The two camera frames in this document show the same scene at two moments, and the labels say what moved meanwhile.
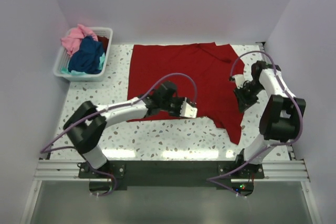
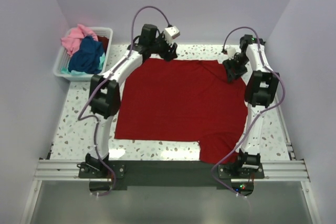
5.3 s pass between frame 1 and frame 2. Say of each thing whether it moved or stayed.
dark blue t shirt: stayed
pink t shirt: stayed
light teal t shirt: stayed
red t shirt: moved
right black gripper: moved
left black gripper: moved
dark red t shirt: stayed
